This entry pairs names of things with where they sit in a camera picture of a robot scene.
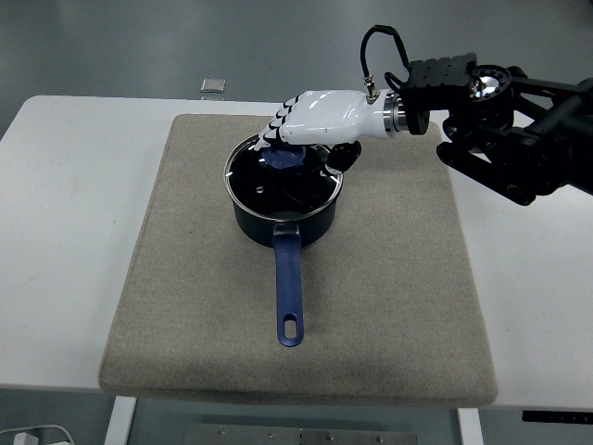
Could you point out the beige fabric mat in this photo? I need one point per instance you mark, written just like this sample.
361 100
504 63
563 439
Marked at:
394 278

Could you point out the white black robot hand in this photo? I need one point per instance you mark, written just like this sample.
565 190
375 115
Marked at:
329 116

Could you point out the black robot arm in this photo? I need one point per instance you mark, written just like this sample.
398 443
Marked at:
533 139

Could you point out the glass lid with blue knob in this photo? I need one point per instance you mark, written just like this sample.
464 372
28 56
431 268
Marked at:
285 159

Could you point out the white power adapter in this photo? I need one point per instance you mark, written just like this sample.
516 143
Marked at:
25 439

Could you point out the white table leg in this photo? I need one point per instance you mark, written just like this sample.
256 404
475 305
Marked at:
119 423
469 428

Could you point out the black table control panel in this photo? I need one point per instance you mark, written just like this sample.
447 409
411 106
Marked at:
556 415

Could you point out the grey metal plate with screws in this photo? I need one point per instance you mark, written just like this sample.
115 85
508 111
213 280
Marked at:
301 436

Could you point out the small metal floor plate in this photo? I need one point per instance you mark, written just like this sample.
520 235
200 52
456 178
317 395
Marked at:
213 85

